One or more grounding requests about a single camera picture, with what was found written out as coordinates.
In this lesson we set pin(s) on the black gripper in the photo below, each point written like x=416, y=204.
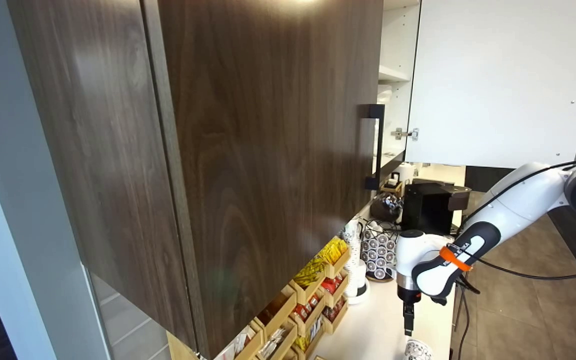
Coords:
x=408, y=298

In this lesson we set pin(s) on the open white cabinet door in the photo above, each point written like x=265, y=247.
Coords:
x=494, y=82

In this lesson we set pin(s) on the white bottle with black base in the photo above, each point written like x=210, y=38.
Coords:
x=357, y=268

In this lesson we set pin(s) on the black cabinet door handle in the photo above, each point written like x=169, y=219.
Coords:
x=375, y=112

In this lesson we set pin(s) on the dark kettle with handle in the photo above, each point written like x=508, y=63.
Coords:
x=386, y=208

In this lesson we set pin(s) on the wooden tea bag organizer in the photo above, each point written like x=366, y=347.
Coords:
x=300, y=311

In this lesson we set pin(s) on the dark wood cabinet door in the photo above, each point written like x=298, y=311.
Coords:
x=205, y=148

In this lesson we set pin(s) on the black coffee machine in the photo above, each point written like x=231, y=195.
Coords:
x=430, y=204

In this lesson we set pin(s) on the white cabinet interior shelf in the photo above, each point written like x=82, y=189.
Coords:
x=397, y=69

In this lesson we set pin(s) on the patterned black white canister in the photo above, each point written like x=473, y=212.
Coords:
x=379, y=253

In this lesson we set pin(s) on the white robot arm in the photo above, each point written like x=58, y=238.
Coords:
x=432, y=265

